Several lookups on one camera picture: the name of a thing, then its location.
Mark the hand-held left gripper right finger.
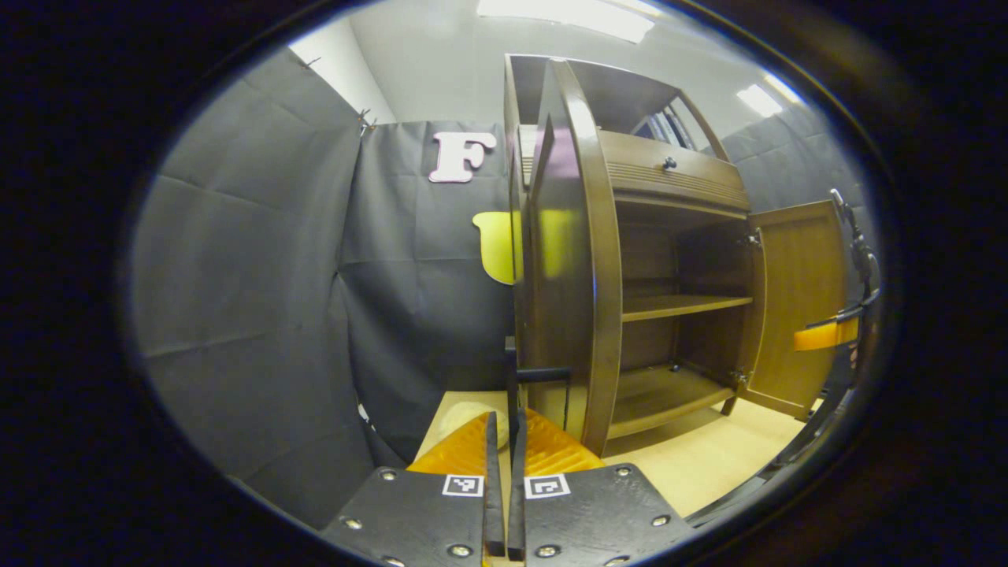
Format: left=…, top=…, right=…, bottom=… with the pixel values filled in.
left=508, top=408, right=698, bottom=567

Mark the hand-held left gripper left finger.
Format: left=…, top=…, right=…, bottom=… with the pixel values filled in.
left=321, top=411, right=506, bottom=567

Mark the wooden cabinet door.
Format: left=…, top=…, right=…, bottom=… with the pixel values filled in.
left=739, top=199, right=850, bottom=422
left=524, top=59, right=624, bottom=458

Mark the black door handle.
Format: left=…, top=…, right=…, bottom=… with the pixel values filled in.
left=504, top=337, right=573, bottom=442

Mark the wooden double-door shoe cabinet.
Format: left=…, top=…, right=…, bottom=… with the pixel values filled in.
left=504, top=54, right=850, bottom=459

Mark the wooden cabinet drawer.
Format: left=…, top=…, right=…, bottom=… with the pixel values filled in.
left=517, top=124, right=753, bottom=221

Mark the beige round plush ball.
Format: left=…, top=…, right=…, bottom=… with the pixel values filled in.
left=439, top=402, right=493, bottom=442

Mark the wooden inner shelf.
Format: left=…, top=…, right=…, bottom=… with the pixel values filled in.
left=622, top=295, right=754, bottom=324

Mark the small ceiling light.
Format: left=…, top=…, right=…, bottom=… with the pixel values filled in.
left=736, top=84, right=784, bottom=119

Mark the black backdrop cloth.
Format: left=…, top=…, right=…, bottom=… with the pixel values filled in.
left=130, top=49, right=879, bottom=528

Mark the large ceiling light panel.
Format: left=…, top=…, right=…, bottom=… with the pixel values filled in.
left=476, top=0, right=656, bottom=44

